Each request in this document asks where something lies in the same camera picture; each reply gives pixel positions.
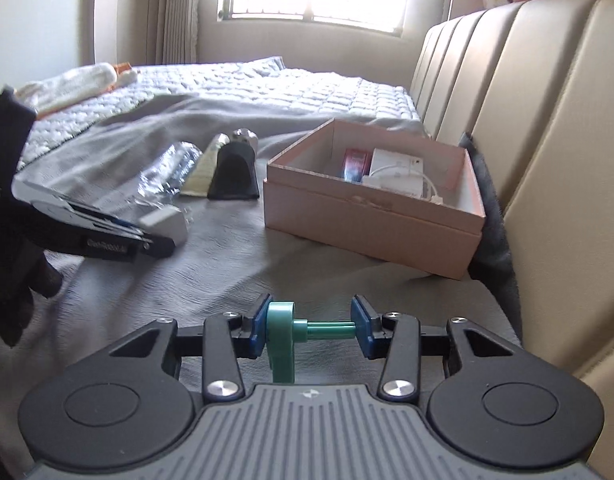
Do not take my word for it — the clear plastic bag with parts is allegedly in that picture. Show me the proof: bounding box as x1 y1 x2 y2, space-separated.
127 142 203 223

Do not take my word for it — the beige curtain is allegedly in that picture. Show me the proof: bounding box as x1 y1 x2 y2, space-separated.
146 0 200 65

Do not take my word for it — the black wedge-shaped object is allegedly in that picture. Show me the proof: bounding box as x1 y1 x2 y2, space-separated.
207 142 259 200

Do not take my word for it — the grey blanket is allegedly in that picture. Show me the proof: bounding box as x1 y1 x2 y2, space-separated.
0 96 516 479

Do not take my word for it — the white quilted bedspread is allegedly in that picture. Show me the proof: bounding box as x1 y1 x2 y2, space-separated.
17 56 420 169

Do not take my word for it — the white rolled towel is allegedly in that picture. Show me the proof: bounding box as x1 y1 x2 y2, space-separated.
14 62 139 118

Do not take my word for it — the white charging cable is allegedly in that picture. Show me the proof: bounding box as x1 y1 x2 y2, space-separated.
369 161 446 207

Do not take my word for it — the silver metal plug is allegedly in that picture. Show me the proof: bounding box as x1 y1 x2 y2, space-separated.
230 128 258 155

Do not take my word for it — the small white box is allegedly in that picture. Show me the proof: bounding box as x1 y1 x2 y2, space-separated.
361 148 425 198

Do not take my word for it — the dark grey cloth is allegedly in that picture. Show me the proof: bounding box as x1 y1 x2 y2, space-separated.
459 132 523 341

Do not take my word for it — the pink cardboard box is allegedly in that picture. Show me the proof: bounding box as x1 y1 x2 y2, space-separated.
264 119 486 280

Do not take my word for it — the cream lotion tube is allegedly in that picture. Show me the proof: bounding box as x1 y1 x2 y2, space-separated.
180 133 230 197

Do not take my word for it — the green plastic crank handle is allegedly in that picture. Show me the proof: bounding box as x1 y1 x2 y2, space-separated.
266 301 356 384

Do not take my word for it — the pink snack packet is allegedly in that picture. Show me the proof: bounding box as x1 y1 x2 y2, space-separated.
342 148 372 183

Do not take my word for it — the beige padded headboard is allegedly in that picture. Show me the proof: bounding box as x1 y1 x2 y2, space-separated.
410 0 614 479

